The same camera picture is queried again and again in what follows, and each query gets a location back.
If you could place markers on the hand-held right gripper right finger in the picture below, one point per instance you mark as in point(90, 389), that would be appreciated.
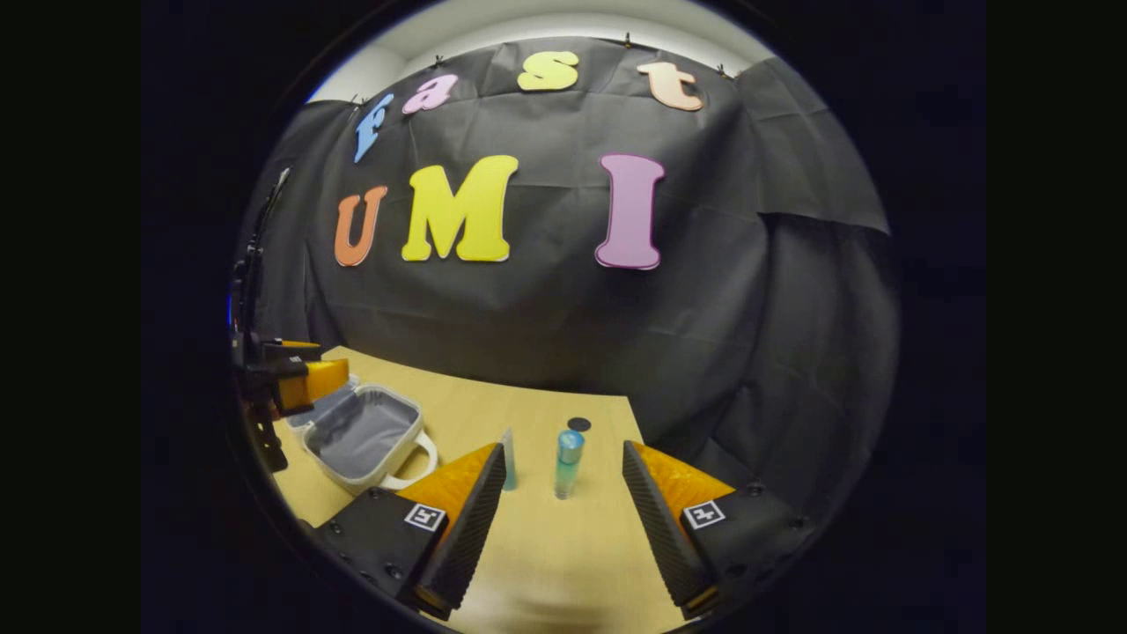
point(660, 528)

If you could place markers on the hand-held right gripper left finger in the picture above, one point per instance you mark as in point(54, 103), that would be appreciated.
point(467, 537)

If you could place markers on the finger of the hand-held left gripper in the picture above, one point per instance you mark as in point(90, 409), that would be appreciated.
point(295, 352)
point(308, 383)

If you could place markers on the white suitcase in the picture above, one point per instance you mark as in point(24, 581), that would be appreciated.
point(361, 431)

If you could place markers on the clear skin care tube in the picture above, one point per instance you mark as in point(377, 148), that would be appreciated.
point(510, 467)

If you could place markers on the blue skin care bottle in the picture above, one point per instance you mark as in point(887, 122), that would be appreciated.
point(568, 467)

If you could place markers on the black backdrop cloth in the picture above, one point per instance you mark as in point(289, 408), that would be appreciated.
point(563, 335)

